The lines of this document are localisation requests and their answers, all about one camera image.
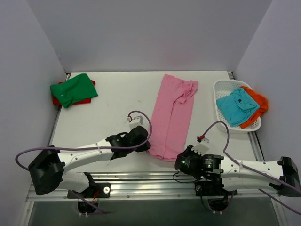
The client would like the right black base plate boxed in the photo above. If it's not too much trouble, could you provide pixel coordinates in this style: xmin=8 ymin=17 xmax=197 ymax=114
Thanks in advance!
xmin=194 ymin=180 xmax=237 ymax=196

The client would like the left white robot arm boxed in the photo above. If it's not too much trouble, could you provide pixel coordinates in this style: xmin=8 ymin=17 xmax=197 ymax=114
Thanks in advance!
xmin=28 ymin=126 xmax=151 ymax=197

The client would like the green folded t-shirt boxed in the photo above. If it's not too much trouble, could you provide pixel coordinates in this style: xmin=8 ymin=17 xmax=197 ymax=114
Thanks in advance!
xmin=50 ymin=73 xmax=98 ymax=108

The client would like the orange t-shirt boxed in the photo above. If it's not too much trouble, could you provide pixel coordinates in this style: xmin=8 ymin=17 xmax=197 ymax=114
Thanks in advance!
xmin=240 ymin=86 xmax=269 ymax=129

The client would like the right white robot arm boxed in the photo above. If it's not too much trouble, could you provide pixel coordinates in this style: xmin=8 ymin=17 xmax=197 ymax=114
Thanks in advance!
xmin=174 ymin=145 xmax=301 ymax=197

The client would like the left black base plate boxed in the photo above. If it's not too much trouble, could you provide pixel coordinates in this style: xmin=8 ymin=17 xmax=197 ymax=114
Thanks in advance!
xmin=68 ymin=183 xmax=111 ymax=199

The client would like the red folded t-shirt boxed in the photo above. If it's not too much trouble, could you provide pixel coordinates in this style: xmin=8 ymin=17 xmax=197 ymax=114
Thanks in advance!
xmin=50 ymin=79 xmax=98 ymax=108

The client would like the white perforated plastic basket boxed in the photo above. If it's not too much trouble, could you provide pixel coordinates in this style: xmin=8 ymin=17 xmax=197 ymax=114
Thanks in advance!
xmin=213 ymin=80 xmax=261 ymax=134

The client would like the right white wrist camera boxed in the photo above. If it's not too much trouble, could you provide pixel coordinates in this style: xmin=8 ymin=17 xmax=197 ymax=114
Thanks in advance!
xmin=191 ymin=135 xmax=210 ymax=155

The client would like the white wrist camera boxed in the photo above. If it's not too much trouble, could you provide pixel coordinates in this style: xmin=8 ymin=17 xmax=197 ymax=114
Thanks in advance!
xmin=127 ymin=116 xmax=143 ymax=130
xmin=191 ymin=135 xmax=210 ymax=155

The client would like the pink t-shirt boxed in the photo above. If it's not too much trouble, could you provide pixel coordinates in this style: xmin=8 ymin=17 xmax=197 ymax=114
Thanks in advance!
xmin=148 ymin=74 xmax=198 ymax=161

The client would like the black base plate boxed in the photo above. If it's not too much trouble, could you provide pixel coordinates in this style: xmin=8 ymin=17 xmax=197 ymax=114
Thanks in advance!
xmin=194 ymin=180 xmax=237 ymax=196
xmin=68 ymin=183 xmax=111 ymax=199

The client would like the turquoise t-shirt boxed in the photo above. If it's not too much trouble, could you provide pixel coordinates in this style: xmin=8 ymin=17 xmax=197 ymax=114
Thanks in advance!
xmin=216 ymin=88 xmax=259 ymax=127

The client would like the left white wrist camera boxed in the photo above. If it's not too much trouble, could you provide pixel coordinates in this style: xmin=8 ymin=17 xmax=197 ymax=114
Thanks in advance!
xmin=127 ymin=116 xmax=143 ymax=130

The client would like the aluminium rail frame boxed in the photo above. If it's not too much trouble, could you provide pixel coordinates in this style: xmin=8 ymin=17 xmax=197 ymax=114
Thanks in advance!
xmin=25 ymin=70 xmax=282 ymax=203

